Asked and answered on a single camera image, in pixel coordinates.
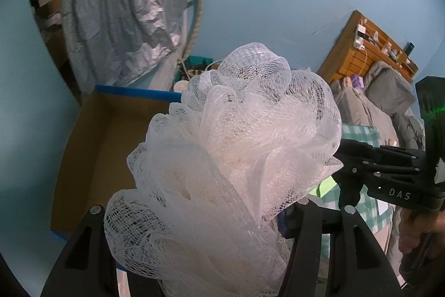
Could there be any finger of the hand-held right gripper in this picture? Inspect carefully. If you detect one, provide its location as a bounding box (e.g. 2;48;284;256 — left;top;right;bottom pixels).
334;139;427;181
333;173;368;208

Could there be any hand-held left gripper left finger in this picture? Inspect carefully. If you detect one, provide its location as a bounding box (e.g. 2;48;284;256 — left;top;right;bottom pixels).
41;205;119;297

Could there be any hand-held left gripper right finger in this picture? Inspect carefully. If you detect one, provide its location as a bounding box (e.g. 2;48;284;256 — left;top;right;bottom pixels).
280;198;404;297

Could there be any cardboard box with blue edge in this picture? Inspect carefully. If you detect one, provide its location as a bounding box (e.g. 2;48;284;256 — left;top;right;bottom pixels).
50;84;184;242

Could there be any white mesh bath loofah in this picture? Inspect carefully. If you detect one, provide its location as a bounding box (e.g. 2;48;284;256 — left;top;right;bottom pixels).
103;42;344;297

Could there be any person's right hand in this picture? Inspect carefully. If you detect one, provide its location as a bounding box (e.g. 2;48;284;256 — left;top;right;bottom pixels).
398;208;445;270

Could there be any green checked tablecloth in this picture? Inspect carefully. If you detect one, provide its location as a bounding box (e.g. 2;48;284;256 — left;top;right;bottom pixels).
309;123;395;261

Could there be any grey clothing pile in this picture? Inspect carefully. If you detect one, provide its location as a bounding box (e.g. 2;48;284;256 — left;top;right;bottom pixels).
330;60;425;152

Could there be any wooden slatted headboard shelf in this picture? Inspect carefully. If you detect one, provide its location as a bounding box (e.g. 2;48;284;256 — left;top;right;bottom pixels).
316;9;420;86

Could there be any white charger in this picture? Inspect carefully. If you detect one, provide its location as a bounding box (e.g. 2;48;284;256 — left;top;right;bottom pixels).
354;22;370;49

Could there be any white fabric panel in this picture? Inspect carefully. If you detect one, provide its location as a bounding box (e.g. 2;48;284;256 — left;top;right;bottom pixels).
127;48;183;93

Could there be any teal basket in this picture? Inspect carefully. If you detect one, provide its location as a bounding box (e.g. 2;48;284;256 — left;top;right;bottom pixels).
173;55;213;86

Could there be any silver crinkled cover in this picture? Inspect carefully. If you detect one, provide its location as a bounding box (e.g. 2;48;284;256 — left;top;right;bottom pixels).
47;0;199;89

